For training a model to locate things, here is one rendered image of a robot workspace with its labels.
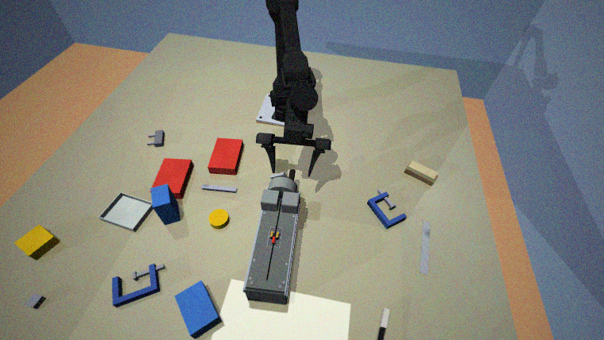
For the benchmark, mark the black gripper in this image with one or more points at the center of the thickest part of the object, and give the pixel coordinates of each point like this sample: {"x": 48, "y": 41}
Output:
{"x": 268, "y": 139}

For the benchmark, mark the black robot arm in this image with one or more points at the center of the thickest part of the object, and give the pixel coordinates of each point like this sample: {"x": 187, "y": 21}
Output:
{"x": 293, "y": 88}

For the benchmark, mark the yellow short cylinder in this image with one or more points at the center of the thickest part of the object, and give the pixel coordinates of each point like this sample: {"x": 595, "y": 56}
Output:
{"x": 219, "y": 219}

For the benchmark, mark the blue c-clamp with grey screw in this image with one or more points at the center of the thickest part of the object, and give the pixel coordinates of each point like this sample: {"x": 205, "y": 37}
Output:
{"x": 118, "y": 299}
{"x": 381, "y": 216}

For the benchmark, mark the red rectangular block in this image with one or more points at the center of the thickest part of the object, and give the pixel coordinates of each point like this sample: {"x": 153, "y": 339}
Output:
{"x": 226, "y": 156}
{"x": 176, "y": 173}

